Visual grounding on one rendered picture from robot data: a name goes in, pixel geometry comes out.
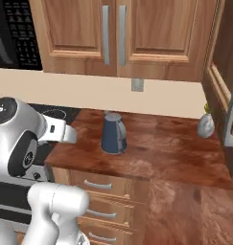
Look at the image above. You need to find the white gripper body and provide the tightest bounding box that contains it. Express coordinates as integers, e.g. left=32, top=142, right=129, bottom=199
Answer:
left=62, top=124, right=79, bottom=145

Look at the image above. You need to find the blue kettle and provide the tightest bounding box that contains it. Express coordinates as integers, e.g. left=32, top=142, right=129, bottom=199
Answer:
left=100, top=111, right=128, bottom=155

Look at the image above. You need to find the wooden drawer front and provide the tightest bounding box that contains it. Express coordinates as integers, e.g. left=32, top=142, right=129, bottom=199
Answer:
left=83, top=190, right=136, bottom=230
left=69, top=168, right=151, bottom=205
left=77, top=215, right=135, bottom=245

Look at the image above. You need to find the wooden cupboard door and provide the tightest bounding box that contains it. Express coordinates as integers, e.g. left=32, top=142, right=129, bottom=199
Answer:
left=28, top=0, right=118, bottom=78
left=116, top=0, right=219, bottom=83

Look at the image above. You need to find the black microwave oven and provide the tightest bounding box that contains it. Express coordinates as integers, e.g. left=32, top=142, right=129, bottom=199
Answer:
left=0, top=0, right=44, bottom=72

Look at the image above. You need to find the white vase with plant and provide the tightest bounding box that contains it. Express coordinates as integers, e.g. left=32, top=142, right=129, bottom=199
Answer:
left=197, top=102, right=216, bottom=140

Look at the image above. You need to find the grey drawer handle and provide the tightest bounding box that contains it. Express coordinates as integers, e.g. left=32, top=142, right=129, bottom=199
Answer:
left=87, top=232, right=118, bottom=244
left=85, top=208, right=118, bottom=220
left=82, top=179, right=113, bottom=191

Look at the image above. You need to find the grey wall socket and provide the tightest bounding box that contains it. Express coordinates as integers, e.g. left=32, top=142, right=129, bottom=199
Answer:
left=130, top=78, right=146, bottom=93

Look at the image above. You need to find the grey cupboard door handle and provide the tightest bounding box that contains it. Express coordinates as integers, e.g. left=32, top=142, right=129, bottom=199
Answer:
left=117, top=5, right=128, bottom=67
left=102, top=5, right=111, bottom=66

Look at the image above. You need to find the grey tall cupboard handle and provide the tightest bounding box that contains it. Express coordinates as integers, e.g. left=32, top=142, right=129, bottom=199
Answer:
left=223, top=72, right=233, bottom=148

